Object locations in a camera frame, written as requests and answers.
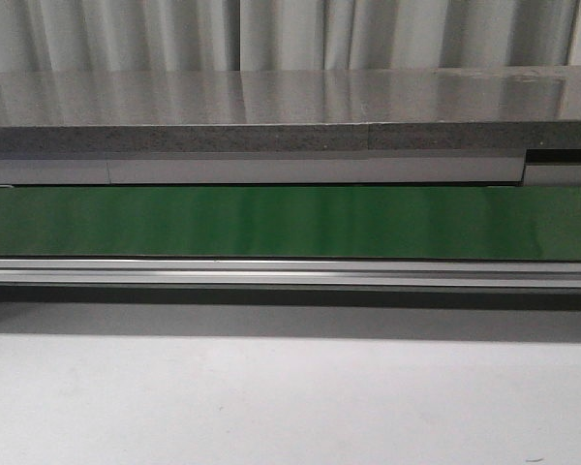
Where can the green conveyor belt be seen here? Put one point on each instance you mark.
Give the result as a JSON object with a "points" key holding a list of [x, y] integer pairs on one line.
{"points": [[384, 222]]}

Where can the aluminium front conveyor rail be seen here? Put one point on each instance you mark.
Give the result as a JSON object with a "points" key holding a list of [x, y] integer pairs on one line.
{"points": [[490, 275]]}

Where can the grey rear conveyor guard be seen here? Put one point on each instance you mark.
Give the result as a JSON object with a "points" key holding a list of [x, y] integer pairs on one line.
{"points": [[552, 167]]}

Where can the white pleated curtain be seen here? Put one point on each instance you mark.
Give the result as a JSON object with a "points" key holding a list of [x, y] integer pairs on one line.
{"points": [[286, 35]]}

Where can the grey stone slab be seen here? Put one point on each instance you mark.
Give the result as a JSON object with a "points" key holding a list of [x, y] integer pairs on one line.
{"points": [[140, 111]]}

